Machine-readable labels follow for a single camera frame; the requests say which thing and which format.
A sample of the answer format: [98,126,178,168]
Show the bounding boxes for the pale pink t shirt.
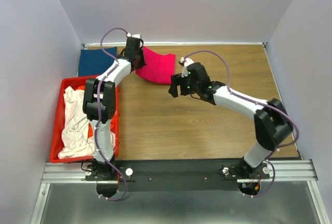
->
[58,86,101,159]

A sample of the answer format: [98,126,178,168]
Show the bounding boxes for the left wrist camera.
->
[126,33,144,48]

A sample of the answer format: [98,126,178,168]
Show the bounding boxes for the black mounting base plate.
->
[81,159,270,197]

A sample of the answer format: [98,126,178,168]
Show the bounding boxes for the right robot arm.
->
[169,58,294,178]

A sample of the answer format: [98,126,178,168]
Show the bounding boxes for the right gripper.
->
[167,73,199,99]

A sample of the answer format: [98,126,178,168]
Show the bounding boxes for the aluminium frame rail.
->
[31,158,330,223]

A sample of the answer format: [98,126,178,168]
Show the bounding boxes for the red plastic bin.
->
[49,75,120,163]

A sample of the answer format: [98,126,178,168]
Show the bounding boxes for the orange t shirt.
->
[77,86,117,138]

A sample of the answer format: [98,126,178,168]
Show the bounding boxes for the folded blue t shirt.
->
[78,49,114,77]

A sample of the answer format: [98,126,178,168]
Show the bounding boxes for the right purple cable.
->
[180,50,300,149]

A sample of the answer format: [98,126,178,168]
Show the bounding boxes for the magenta t shirt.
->
[135,47,176,85]

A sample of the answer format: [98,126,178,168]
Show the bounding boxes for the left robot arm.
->
[82,34,145,180]

